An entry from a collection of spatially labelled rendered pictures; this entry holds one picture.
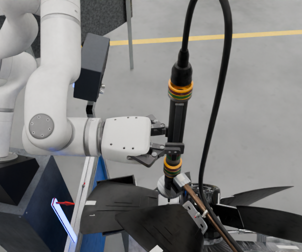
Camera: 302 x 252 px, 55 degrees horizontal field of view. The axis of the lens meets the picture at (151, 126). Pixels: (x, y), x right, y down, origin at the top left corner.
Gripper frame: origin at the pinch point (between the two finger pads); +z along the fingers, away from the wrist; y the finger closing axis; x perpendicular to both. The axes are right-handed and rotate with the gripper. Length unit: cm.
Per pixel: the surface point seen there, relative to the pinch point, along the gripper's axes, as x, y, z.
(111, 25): -91, -200, -50
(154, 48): -151, -254, -14
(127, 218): -10.5, 13.4, -9.5
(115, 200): -34.1, -2.1, -16.2
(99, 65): -28, -61, -30
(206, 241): -33.0, 9.6, 10.7
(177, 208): -20.8, 5.8, 1.8
